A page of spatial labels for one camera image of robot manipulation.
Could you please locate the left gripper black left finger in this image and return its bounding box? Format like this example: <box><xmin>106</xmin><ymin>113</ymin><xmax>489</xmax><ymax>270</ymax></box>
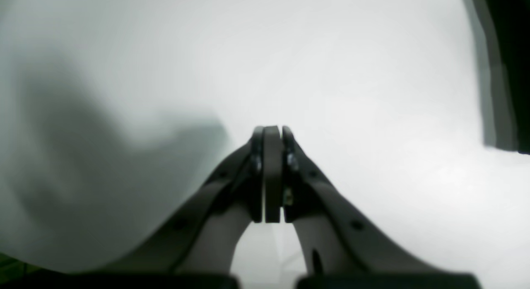
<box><xmin>101</xmin><ymin>126</ymin><xmax>267</xmax><ymax>275</ymax></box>

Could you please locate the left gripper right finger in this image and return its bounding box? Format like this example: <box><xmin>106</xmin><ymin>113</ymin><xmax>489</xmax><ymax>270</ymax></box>
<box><xmin>273</xmin><ymin>126</ymin><xmax>443</xmax><ymax>276</ymax></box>

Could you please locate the black T-shirt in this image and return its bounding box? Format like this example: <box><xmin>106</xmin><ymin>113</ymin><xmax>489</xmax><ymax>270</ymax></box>
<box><xmin>485</xmin><ymin>0</ymin><xmax>530</xmax><ymax>154</ymax></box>

